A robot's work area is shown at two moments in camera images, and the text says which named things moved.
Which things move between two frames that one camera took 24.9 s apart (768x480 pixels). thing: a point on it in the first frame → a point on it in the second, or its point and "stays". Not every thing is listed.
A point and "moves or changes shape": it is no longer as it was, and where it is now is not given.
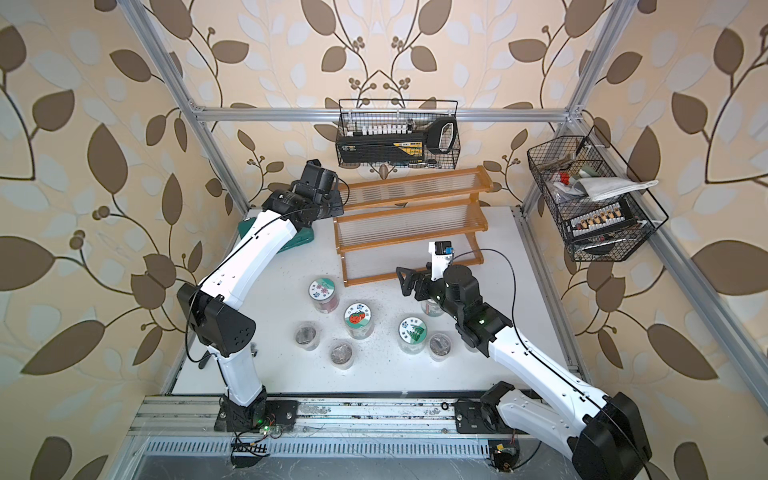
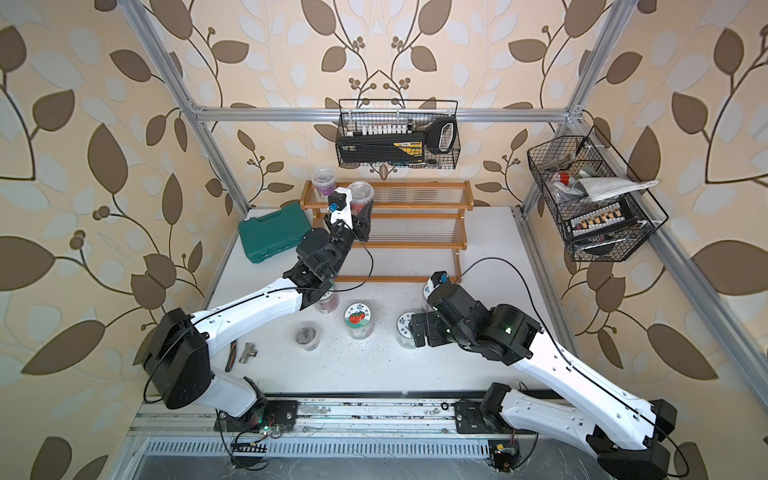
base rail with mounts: [254, 429] stays
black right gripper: [414, 278] → [433, 335]
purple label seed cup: [307, 335] moves or changes shape
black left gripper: [339, 200] → [363, 233]
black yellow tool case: [381, 148] stays
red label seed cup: [342, 354] → [362, 193]
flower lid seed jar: [322, 293] stays
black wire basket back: [410, 134] stays
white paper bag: [605, 187] stays
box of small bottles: [601, 220] stays
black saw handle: [433, 133] stays
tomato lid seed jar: [358, 320] stays
